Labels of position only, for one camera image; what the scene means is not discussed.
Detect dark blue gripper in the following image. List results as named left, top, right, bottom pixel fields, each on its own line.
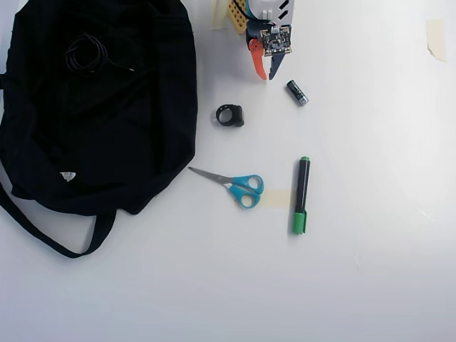
left=244, top=21, right=287, bottom=81

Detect black braided cable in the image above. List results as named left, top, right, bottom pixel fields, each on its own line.
left=64, top=32, right=137, bottom=74

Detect black fabric bag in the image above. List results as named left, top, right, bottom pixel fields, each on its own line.
left=0, top=0, right=199, bottom=259

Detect black cylindrical battery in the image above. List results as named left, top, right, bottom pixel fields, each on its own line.
left=286, top=79, right=309, bottom=107

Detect long beige tape strip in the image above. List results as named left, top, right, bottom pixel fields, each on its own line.
left=209, top=0, right=229, bottom=30

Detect black marker with green cap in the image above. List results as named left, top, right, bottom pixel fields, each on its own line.
left=291, top=155, right=312, bottom=235

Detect short beige tape strip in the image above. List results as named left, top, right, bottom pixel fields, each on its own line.
left=261, top=188, right=294, bottom=209

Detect torn beige tape strip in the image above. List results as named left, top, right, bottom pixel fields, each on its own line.
left=425, top=19, right=448, bottom=62

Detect bare camera circuit board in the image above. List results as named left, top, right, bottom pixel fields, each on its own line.
left=259, top=24, right=294, bottom=57

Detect small black ring strap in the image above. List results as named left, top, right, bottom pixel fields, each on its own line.
left=215, top=103, right=245, bottom=128

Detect blue-handled scissors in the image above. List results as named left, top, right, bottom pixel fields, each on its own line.
left=187, top=166, right=265, bottom=209

